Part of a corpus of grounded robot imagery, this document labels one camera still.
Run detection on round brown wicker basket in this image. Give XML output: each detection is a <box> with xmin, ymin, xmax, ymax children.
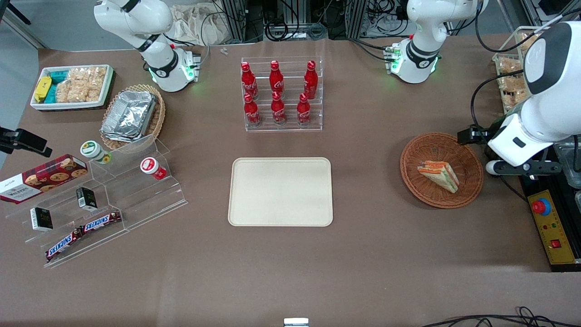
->
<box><xmin>400</xmin><ymin>132</ymin><xmax>484</xmax><ymax>209</ymax></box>

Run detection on triangular sandwich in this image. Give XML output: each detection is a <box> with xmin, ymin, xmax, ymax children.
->
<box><xmin>417</xmin><ymin>160</ymin><xmax>460</xmax><ymax>194</ymax></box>

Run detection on green lid cup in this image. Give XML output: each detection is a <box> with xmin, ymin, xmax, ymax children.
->
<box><xmin>80</xmin><ymin>140</ymin><xmax>112</xmax><ymax>164</ymax></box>

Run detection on white rectangular snack bin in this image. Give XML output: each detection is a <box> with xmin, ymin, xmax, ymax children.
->
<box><xmin>30</xmin><ymin>64</ymin><xmax>114</xmax><ymax>111</ymax></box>

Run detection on oval light wicker basket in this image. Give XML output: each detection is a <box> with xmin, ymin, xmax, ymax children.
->
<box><xmin>100</xmin><ymin>84</ymin><xmax>166</xmax><ymax>151</ymax></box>

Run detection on silver foil container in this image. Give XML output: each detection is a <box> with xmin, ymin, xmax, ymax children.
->
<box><xmin>100</xmin><ymin>90</ymin><xmax>158</xmax><ymax>144</ymax></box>

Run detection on clear rice cracker bag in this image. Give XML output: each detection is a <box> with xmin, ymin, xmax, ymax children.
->
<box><xmin>68</xmin><ymin>66</ymin><xmax>107</xmax><ymax>102</ymax></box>
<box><xmin>55</xmin><ymin>78</ymin><xmax>89</xmax><ymax>104</ymax></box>

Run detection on clear acrylic bottle rack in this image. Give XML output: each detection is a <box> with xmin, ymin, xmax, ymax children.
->
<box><xmin>241</xmin><ymin>56</ymin><xmax>323</xmax><ymax>133</ymax></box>

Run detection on clear acrylic stepped display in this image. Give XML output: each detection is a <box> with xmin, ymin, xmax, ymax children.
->
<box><xmin>5</xmin><ymin>134</ymin><xmax>188</xmax><ymax>269</ymax></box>

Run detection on beige crumpled cloth bag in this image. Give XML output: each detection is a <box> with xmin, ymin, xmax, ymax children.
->
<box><xmin>169</xmin><ymin>4</ymin><xmax>228</xmax><ymax>46</ymax></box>

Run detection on red cola bottle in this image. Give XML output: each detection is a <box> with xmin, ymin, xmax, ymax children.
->
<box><xmin>241</xmin><ymin>61</ymin><xmax>259</xmax><ymax>100</ymax></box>
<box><xmin>296</xmin><ymin>93</ymin><xmax>312</xmax><ymax>126</ymax></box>
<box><xmin>271</xmin><ymin>91</ymin><xmax>287</xmax><ymax>126</ymax></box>
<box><xmin>269</xmin><ymin>60</ymin><xmax>285</xmax><ymax>96</ymax></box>
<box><xmin>303</xmin><ymin>60</ymin><xmax>319</xmax><ymax>100</ymax></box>
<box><xmin>243</xmin><ymin>93</ymin><xmax>262</xmax><ymax>127</ymax></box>

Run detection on steel food pan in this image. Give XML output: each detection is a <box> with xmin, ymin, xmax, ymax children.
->
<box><xmin>554</xmin><ymin>141</ymin><xmax>581</xmax><ymax>189</ymax></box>

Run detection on red lid cup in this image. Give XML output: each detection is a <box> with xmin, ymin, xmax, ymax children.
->
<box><xmin>140</xmin><ymin>157</ymin><xmax>168</xmax><ymax>181</ymax></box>

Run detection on black floor cables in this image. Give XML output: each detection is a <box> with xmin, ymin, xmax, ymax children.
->
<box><xmin>421</xmin><ymin>307</ymin><xmax>581</xmax><ymax>327</ymax></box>

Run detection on brown snickers bar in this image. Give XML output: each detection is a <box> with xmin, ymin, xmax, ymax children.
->
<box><xmin>80</xmin><ymin>210</ymin><xmax>123</xmax><ymax>233</ymax></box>
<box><xmin>45</xmin><ymin>228</ymin><xmax>85</xmax><ymax>262</ymax></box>

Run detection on white wire basket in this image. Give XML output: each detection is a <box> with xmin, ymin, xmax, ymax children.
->
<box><xmin>492</xmin><ymin>25</ymin><xmax>552</xmax><ymax>115</ymax></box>

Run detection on black appliance base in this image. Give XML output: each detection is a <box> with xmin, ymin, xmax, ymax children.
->
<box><xmin>519</xmin><ymin>144</ymin><xmax>581</xmax><ymax>273</ymax></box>

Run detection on yellow emergency stop box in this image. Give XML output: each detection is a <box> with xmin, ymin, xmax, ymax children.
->
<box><xmin>527</xmin><ymin>190</ymin><xmax>576</xmax><ymax>265</ymax></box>

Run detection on red tartan cookie box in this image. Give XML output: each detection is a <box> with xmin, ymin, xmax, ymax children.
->
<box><xmin>0</xmin><ymin>154</ymin><xmax>89</xmax><ymax>204</ymax></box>

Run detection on black power cable with plug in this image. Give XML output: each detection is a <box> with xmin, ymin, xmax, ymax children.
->
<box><xmin>498</xmin><ymin>175</ymin><xmax>530</xmax><ymax>203</ymax></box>

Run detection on beige rectangular tray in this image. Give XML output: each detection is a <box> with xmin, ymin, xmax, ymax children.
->
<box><xmin>228</xmin><ymin>157</ymin><xmax>334</xmax><ymax>227</ymax></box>

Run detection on small black box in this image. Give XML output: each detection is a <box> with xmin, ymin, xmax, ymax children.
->
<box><xmin>75</xmin><ymin>187</ymin><xmax>98</xmax><ymax>212</ymax></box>
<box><xmin>30</xmin><ymin>207</ymin><xmax>54</xmax><ymax>233</ymax></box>

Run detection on yellow snack pack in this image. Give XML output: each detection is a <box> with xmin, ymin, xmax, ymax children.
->
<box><xmin>34</xmin><ymin>76</ymin><xmax>52</xmax><ymax>103</ymax></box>

